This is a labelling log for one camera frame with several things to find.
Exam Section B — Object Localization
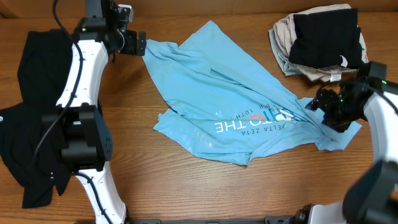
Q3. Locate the grey folded garment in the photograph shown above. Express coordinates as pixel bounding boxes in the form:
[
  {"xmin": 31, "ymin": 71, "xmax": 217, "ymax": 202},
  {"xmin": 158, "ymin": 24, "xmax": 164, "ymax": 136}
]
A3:
[{"xmin": 269, "ymin": 29, "xmax": 301, "ymax": 76}]

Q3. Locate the light blue t-shirt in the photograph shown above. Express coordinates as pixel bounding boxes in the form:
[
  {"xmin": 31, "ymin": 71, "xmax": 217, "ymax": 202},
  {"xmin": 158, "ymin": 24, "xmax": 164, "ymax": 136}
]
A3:
[{"xmin": 143, "ymin": 21, "xmax": 360, "ymax": 166}]

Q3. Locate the beige folded garment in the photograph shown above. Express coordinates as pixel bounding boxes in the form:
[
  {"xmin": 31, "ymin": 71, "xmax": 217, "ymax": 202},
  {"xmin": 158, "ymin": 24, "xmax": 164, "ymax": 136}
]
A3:
[{"xmin": 273, "ymin": 4, "xmax": 369, "ymax": 82}]

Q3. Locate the black folded garment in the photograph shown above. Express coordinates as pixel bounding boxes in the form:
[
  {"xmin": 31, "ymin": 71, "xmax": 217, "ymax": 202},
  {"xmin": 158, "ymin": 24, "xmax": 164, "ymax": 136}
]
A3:
[{"xmin": 289, "ymin": 9, "xmax": 363, "ymax": 68}]

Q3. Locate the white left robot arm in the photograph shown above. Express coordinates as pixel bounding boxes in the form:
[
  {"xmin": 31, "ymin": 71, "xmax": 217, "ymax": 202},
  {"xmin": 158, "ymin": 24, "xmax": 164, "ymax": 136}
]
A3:
[{"xmin": 42, "ymin": 17, "xmax": 146, "ymax": 223}]

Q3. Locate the black garment on left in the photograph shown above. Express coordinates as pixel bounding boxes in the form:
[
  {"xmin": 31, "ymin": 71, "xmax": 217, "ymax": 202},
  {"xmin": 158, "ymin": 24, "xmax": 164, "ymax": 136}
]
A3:
[{"xmin": 1, "ymin": 29, "xmax": 72, "ymax": 208}]

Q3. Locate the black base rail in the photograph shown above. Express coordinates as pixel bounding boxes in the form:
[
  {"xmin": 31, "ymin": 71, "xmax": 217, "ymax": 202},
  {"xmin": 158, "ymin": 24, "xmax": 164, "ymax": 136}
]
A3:
[{"xmin": 121, "ymin": 216, "xmax": 297, "ymax": 224}]

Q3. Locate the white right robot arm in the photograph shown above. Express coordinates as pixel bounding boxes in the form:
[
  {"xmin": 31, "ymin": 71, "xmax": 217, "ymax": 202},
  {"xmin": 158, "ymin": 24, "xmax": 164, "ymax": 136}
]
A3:
[{"xmin": 285, "ymin": 78, "xmax": 397, "ymax": 224}]

